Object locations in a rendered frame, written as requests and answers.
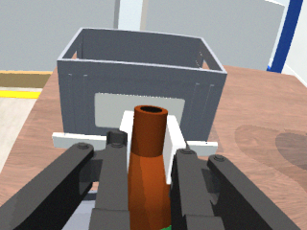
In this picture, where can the orange bottle with green base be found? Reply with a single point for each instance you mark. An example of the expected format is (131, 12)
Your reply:
(149, 204)

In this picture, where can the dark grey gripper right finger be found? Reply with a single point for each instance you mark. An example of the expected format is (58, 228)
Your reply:
(237, 203)

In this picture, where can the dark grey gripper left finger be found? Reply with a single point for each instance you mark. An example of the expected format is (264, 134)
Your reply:
(49, 200)

